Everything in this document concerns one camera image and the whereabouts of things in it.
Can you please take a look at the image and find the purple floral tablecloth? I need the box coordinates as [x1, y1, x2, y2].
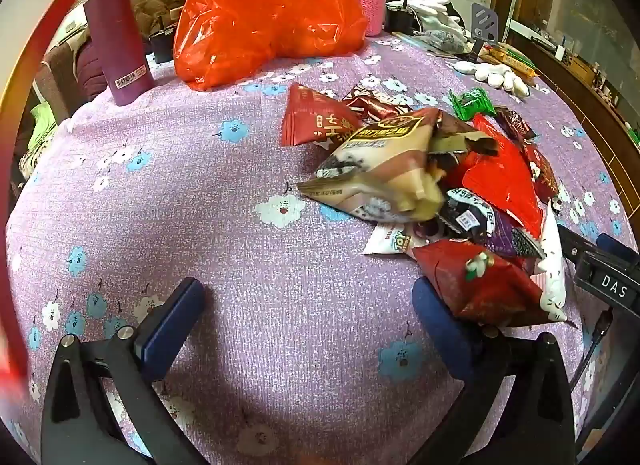
[5, 32, 628, 465]

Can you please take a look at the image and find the black cable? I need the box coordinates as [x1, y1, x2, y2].
[570, 307, 615, 386]

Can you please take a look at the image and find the red plastic basin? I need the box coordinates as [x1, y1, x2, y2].
[0, 0, 121, 388]

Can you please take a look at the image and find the purple thermos bottle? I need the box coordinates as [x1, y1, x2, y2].
[82, 0, 156, 107]

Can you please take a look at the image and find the black container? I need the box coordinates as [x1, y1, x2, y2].
[385, 0, 416, 36]

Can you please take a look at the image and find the pile of snack packets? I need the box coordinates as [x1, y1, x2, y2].
[280, 81, 568, 328]

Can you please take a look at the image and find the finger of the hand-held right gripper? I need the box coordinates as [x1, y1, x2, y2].
[556, 224, 601, 260]

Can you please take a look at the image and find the grey slotted spatula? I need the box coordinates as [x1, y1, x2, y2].
[470, 2, 498, 58]

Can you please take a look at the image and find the green snack packet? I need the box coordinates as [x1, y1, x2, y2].
[448, 88, 496, 121]

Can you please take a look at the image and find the maroon cloth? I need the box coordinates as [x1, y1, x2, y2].
[30, 40, 108, 121]

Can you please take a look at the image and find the green cloth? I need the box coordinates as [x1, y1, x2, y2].
[20, 102, 61, 171]

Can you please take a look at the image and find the orange biscuit packet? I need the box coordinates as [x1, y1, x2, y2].
[487, 42, 538, 83]

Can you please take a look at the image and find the red plastic bag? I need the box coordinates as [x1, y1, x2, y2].
[150, 0, 370, 92]

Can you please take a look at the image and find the red flower print snack packet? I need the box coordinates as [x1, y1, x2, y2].
[412, 239, 568, 328]

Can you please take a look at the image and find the brown wooden cabinet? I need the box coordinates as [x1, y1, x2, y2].
[500, 0, 640, 226]

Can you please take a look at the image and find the clear plastic bag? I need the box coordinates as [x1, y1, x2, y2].
[415, 29, 473, 53]

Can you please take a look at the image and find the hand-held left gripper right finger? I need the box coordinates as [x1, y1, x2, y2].
[411, 277, 576, 465]

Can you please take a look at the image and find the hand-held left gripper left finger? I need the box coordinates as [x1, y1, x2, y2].
[41, 277, 208, 465]

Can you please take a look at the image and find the black box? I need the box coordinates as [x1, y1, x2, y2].
[149, 28, 176, 63]

